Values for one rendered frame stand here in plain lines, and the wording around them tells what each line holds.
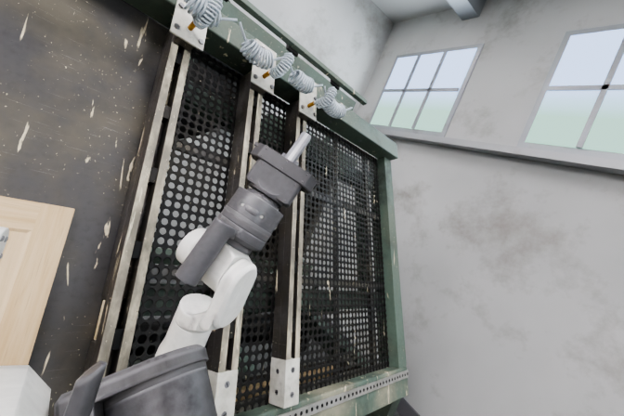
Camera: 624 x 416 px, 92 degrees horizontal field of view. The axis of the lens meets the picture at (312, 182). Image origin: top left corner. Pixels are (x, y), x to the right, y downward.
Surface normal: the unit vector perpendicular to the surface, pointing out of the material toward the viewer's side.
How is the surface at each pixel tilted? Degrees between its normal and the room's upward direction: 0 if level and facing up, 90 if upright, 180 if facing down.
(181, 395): 37
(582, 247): 90
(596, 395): 90
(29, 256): 60
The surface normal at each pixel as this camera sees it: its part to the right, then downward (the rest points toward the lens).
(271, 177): 0.11, -0.17
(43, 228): 0.74, -0.22
